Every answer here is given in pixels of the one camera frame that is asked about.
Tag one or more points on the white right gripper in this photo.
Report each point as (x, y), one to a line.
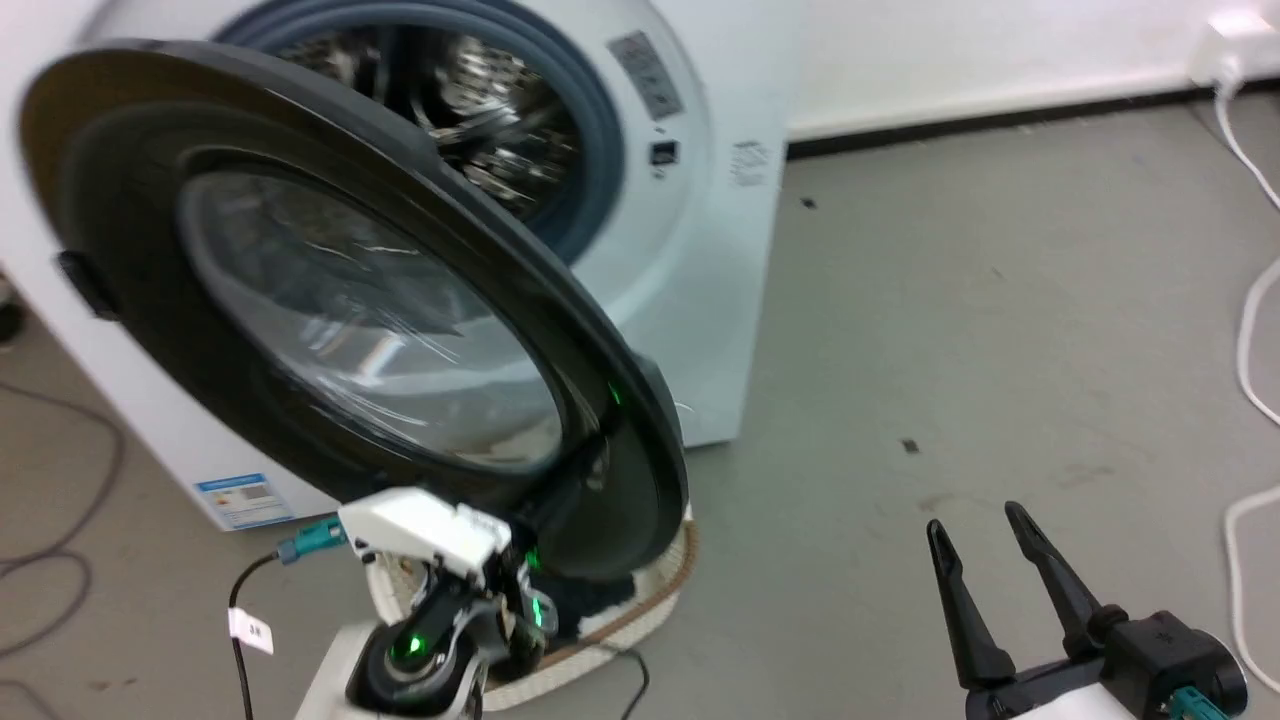
(1050, 695)

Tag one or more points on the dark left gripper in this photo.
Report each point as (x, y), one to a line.
(420, 650)

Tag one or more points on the dark round washing machine door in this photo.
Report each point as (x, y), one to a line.
(350, 320)

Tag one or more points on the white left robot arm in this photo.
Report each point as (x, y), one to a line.
(325, 680)

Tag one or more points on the white front-load washing machine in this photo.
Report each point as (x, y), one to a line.
(690, 300)

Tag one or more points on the grey rubber door gasket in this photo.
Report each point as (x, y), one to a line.
(598, 170)

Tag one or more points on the black door latch socket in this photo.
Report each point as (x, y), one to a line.
(664, 153)

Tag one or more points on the steel washing machine drum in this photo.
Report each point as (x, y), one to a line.
(490, 110)

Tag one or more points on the dark cloth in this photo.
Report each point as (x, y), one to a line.
(595, 600)

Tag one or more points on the white woven laundry basket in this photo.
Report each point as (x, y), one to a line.
(640, 610)

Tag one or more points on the blue energy label sticker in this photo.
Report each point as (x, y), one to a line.
(245, 500)

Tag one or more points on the small white text sticker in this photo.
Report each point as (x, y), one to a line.
(750, 162)

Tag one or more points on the grey instruction sticker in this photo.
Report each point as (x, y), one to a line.
(648, 75)

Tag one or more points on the white power adapter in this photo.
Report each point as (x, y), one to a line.
(1232, 42)

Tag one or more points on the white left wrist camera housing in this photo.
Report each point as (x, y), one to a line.
(425, 525)

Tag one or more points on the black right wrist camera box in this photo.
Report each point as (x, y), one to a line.
(1170, 660)

